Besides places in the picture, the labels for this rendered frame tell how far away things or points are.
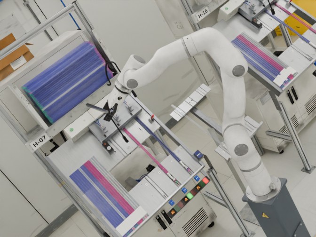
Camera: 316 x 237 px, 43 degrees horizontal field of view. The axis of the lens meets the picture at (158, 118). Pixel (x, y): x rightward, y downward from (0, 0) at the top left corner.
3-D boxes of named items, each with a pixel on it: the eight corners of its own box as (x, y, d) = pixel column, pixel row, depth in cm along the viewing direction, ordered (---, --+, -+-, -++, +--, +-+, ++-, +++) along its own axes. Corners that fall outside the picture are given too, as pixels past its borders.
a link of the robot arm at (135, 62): (133, 91, 179) (133, 82, 187) (148, 68, 174) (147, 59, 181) (116, 83, 177) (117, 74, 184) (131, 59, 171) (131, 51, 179)
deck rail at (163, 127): (204, 167, 258) (205, 164, 252) (201, 169, 257) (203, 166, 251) (129, 94, 277) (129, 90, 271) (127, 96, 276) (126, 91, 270)
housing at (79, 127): (130, 100, 276) (130, 90, 263) (74, 146, 261) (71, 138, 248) (122, 92, 278) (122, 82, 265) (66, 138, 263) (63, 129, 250)
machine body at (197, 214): (220, 222, 309) (184, 163, 283) (154, 290, 288) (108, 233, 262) (175, 195, 365) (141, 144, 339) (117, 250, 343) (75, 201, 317)
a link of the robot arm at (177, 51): (194, 67, 168) (129, 96, 173) (189, 51, 181) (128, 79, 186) (185, 49, 163) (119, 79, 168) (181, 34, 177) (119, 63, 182)
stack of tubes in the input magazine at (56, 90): (114, 75, 262) (92, 40, 250) (51, 124, 246) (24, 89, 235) (107, 74, 272) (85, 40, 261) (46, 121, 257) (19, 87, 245)
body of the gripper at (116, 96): (131, 95, 180) (119, 114, 185) (129, 83, 189) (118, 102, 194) (116, 89, 178) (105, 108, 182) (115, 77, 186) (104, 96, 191)
